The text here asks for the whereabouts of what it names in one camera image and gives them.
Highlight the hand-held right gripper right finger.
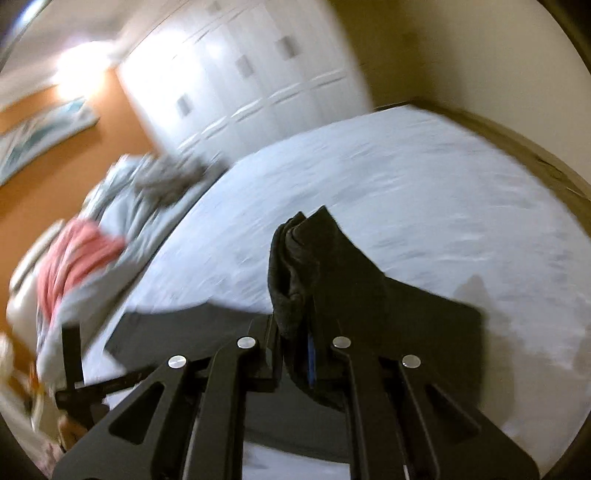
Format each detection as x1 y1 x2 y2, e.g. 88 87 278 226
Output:
306 331 539 480

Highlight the wooden bed frame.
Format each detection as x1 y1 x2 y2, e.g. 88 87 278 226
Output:
373 98 591 200

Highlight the crumpled grey cloth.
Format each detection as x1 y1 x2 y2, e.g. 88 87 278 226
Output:
133 154 209 207

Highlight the black towel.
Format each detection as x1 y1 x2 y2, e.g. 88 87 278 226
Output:
107 206 483 450

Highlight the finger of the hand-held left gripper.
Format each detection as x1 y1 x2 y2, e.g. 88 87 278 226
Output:
61 324 85 388
78 367 155 398

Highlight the light grey quilt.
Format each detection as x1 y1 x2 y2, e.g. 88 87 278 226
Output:
36 154 232 385

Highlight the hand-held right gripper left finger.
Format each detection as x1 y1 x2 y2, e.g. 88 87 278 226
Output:
51 316 280 480

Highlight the cream pillow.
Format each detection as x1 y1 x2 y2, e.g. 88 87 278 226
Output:
6 220 63 333

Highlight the framed feather wall picture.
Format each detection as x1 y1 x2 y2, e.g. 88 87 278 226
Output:
0 96 100 186

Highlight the coral pink blanket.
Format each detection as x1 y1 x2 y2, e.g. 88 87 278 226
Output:
37 219 129 325

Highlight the white wardrobe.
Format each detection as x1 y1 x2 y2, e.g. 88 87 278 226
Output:
115 0 376 163

